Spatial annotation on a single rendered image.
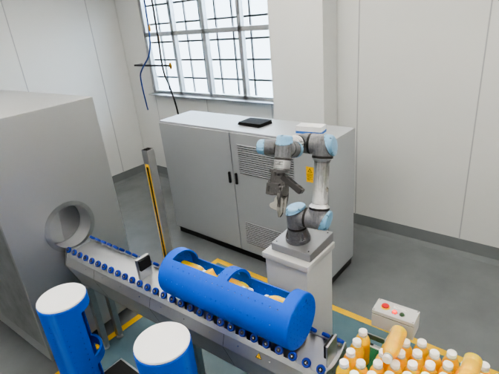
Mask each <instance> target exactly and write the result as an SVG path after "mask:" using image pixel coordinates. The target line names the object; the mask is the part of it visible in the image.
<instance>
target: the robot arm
mask: <svg viewBox="0 0 499 374"><path fill-rule="evenodd" d="M337 150H338V145H337V140H336V138H335V136H334V135H332V134H312V133H305V134H297V135H292V136H290V135H278V136H277V137H276V139H273V140H266V139H264V140H259V141H257V144H256V151H257V152H258V154H263V155H272V156H275V158H274V165H273V168H274V169H270V172H271V177H270V181H269V180H268V183H267V187H266V194H269V195H272V196H274V195H277V197H275V199H274V202H273V203H270V208H271V209H274V210H276V211H277V214H278V217H282V215H283V213H284V211H285V209H286V216H287V233H286V236H285V238H286V242H287V243H288V244H290V245H292V246H303V245H305V244H307V243H309V242H310V239H311V236H310V232H309V230H308V228H310V229H318V230H323V231H325V230H327V229H328V228H329V227H330V224H331V222H332V219H333V212H332V211H330V207H329V205H328V204H327V195H328V184H329V173H330V161H331V160H332V159H333V157H334V156H336V154H337ZM303 153H305V154H312V158H313V160H314V172H313V196H312V203H311V204H310V205H309V208H308V207H306V205H305V204H304V203H301V202H297V203H292V204H290V205H289V206H288V207H287V208H286V206H287V201H288V197H289V187H291V189H292V190H294V191H295V192H296V193H298V194H303V192H304V191H305V189H304V188H302V186H300V185H299V184H298V183H297V182H296V181H294V180H293V179H292V178H291V177H289V176H288V175H287V174H285V173H290V171H289V170H290V164H291V157H292V158H297V157H300V156H301V155H302V154H303Z"/></svg>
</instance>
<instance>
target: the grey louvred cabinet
mask: <svg viewBox="0 0 499 374"><path fill-rule="evenodd" d="M248 118H250V117H246V116H239V115H231V114H217V113H210V112H202V111H187V112H185V113H182V114H178V115H175V116H173V117H169V118H165V119H162V120H160V122H159V126H160V134H161V138H162V143H163V150H164V154H165V159H166V167H167V171H168V176H169V183H170V187H171V192H172V199H173V204H174V208H175V216H176V221H177V224H178V225H179V226H180V230H181V231H183V232H186V233H189V234H192V235H194V236H196V237H200V238H202V239H204V240H208V241H210V242H213V243H216V244H218V245H220V246H224V247H226V248H228V249H231V250H234V251H237V252H240V253H242V254H244V255H248V256H250V257H253V258H255V259H258V260H261V261H264V262H266V258H264V257H262V252H263V251H264V250H265V249H266V248H267V247H269V246H270V245H272V244H271V243H272V242H273V241H274V240H275V239H276V238H277V237H278V236H279V235H280V234H281V233H283V232H284V231H285V230H286V229H287V216H286V209H285V211H284V213H283V215H282V217H278V214H277V211H276V210H274V209H271V208H270V203H273V202H274V199H275V197H277V195H274V196H272V195H269V194H266V187H267V183H268V180H269V181H270V177H271V172H270V169H274V168H273V165H274V158H275V156H272V155H263V154H258V152H257V151H256V144H257V141H259V140H264V139H266V140H273V139H276V137H277V136H278V135H290V136H292V135H296V126H297V125H298V124H300V123H301V122H294V121H287V120H279V119H271V120H272V124H269V125H265V126H264V127H261V128H254V127H249V126H245V125H238V122H240V121H242V120H245V119H248ZM252 118H259V117H252ZM259 119H266V118H259ZM326 129H327V131H326V134H332V135H334V136H335V138H336V140H337V145H338V150H337V154H336V156H334V157H333V159H332V160H331V161H330V173H329V184H328V195H327V204H328V205H329V207H330V211H332V212H333V219H332V222H331V224H330V227H329V228H328V229H327V230H328V231H330V232H333V242H335V248H334V249H332V283H333V282H334V281H335V280H336V279H337V278H338V276H340V275H341V274H342V273H343V272H344V271H345V270H346V268H347V267H348V266H349V265H350V264H351V258H352V256H353V204H354V161H355V128H351V127H344V126H336V125H326ZM289 171H290V173H285V174H287V175H288V176H289V177H291V178H292V179H293V180H294V181H296V182H297V183H298V184H299V185H300V186H302V188H304V189H305V191H304V192H303V194H298V193H296V192H295V191H294V190H292V189H291V187H289V197H288V201H287V206H286V208H287V207H288V206H289V205H290V204H292V203H297V202H301V203H304V204H305V205H306V207H308V208H309V205H310V204H311V203H312V196H313V172H314V160H313V158H312V154H305V153H303V154H302V155H301V156H300V157H297V158H292V157H291V164H290V170H289Z"/></svg>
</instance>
